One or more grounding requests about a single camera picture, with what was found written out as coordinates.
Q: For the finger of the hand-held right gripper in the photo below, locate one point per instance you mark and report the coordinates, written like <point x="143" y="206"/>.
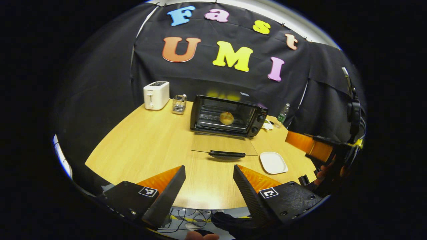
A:
<point x="304" y="180"/>
<point x="307" y="143"/>

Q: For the white toaster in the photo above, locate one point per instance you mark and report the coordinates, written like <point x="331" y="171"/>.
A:
<point x="156" y="96"/>

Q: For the golden bread roll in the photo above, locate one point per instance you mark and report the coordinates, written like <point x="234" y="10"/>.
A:
<point x="227" y="118"/>

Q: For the dark cloth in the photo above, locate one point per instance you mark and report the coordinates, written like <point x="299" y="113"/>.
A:
<point x="233" y="225"/>

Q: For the white square plate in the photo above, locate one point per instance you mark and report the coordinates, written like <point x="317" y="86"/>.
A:
<point x="273" y="163"/>

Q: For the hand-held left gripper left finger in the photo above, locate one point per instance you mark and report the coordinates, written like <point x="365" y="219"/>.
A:
<point x="165" y="200"/>

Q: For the black electric oven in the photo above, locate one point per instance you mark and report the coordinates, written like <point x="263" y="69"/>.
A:
<point x="258" y="121"/>

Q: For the black metal stand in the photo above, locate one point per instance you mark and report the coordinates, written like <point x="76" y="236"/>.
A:
<point x="354" y="113"/>

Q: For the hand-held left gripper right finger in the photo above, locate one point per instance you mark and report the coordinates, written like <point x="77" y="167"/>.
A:
<point x="250" y="196"/>

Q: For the clear bottle with green label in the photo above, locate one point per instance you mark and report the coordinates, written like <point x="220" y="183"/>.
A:
<point x="283" y="116"/>

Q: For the black backdrop cloth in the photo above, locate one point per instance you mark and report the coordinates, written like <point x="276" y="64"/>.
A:
<point x="217" y="83"/>

